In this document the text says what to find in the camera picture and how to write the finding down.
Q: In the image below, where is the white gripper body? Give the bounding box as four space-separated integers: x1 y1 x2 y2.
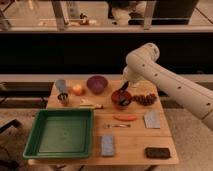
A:
122 66 141 88

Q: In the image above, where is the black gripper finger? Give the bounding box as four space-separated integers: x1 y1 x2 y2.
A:
120 81 129 91

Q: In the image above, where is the dark dish brush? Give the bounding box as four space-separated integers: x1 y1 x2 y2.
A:
118 90 131 106

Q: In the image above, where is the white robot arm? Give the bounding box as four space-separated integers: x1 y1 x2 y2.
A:
123 43 213 131

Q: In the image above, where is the red bowl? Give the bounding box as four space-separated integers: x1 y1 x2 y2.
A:
111 90 132 110

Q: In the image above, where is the purple bowl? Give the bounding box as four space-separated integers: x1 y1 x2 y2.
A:
87 75 108 94

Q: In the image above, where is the bunch of dark grapes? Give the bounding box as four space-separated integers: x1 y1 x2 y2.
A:
132 93 157 106

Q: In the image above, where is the orange carrot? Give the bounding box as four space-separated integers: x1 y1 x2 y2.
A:
113 115 137 121

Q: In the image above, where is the yellow banana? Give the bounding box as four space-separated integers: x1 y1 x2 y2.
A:
80 99 103 109

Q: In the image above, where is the wooden table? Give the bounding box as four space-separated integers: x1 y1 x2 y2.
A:
28 80 179 166

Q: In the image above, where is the grey sponge right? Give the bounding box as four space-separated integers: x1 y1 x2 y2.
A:
144 111 160 129

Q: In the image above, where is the metal fork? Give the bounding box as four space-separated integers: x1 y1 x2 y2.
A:
104 124 131 128

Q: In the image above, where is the peach apple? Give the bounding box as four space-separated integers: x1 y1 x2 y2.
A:
72 84 84 96

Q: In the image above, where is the blue sponge front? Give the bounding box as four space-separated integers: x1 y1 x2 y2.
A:
101 134 115 157

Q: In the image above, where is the metal cup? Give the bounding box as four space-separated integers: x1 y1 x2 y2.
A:
57 93 69 106

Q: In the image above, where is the blue cup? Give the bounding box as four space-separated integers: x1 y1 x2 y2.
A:
55 79 67 93

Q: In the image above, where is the dark brown sponge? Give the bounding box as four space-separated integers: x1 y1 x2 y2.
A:
145 147 171 159

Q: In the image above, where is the green plastic tray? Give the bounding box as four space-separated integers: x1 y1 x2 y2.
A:
23 109 94 159

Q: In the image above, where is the black chair left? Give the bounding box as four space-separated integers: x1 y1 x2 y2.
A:
0 119 23 171

